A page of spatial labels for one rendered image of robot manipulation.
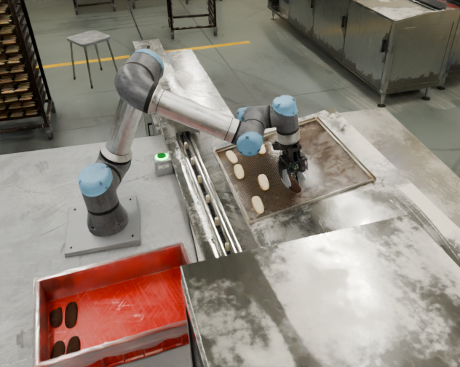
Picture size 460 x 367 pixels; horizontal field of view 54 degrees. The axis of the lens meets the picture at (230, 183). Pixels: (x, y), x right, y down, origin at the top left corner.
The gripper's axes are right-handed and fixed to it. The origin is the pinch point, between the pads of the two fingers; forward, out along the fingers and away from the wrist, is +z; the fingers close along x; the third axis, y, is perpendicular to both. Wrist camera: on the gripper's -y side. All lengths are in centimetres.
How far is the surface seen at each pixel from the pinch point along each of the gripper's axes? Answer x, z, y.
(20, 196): -99, -2, -54
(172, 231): -46.7, 7.5, -8.2
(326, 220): 2.6, 5.5, 18.8
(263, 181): -7.2, 4.3, -11.4
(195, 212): -36.1, 5.1, -10.9
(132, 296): -67, 4, 16
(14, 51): -101, 1, -259
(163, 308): -59, 5, 25
